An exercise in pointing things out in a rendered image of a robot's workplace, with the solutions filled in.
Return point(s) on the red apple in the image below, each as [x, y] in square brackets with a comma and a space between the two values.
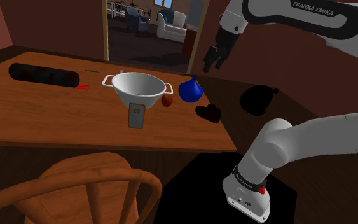
[167, 100]

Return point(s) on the blue round vase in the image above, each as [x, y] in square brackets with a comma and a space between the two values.
[190, 91]

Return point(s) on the blue armchair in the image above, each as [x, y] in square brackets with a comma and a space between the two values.
[135, 18]

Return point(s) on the window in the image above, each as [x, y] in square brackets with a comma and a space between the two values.
[163, 2]

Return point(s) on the brown wooden chair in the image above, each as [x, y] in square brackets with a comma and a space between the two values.
[82, 186]

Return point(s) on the small red pen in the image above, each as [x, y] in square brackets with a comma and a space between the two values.
[81, 86]

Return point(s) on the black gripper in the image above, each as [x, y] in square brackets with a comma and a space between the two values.
[226, 40]

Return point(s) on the thin dark pen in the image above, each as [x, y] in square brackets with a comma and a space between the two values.
[92, 71]

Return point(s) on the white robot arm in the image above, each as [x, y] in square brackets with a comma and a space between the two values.
[309, 136]

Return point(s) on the black robot stand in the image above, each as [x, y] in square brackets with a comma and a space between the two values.
[197, 186]

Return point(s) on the grey phone with gold rim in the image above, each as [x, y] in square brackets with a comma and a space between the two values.
[136, 116]

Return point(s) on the white armchair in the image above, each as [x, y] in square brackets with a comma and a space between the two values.
[171, 29]

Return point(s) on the brown wooden table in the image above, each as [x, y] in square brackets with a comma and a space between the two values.
[57, 114]

